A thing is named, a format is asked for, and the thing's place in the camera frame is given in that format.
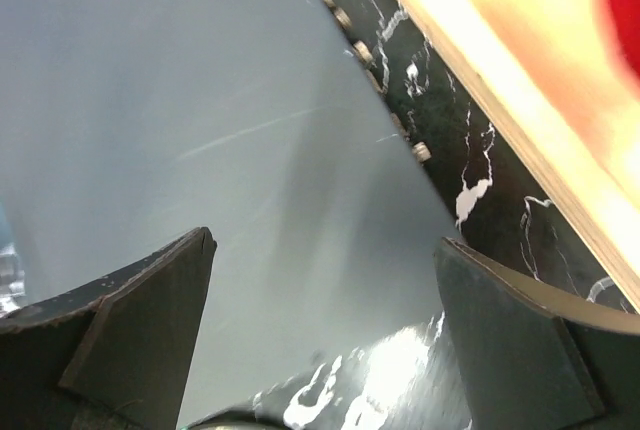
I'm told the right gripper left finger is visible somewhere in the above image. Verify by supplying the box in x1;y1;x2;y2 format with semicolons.
1;227;216;429

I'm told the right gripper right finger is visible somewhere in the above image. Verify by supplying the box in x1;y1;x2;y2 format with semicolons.
434;238;639;429

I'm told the black ethernet cable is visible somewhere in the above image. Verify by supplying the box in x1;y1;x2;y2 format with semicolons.
184;407;281;430

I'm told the red sock right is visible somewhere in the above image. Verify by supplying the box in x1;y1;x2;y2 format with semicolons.
598;0;639;96

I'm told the dark blue network switch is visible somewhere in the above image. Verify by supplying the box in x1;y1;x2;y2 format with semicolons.
1;0;454;423

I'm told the wooden drying rack frame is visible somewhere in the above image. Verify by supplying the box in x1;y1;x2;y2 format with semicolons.
398;0;639;303

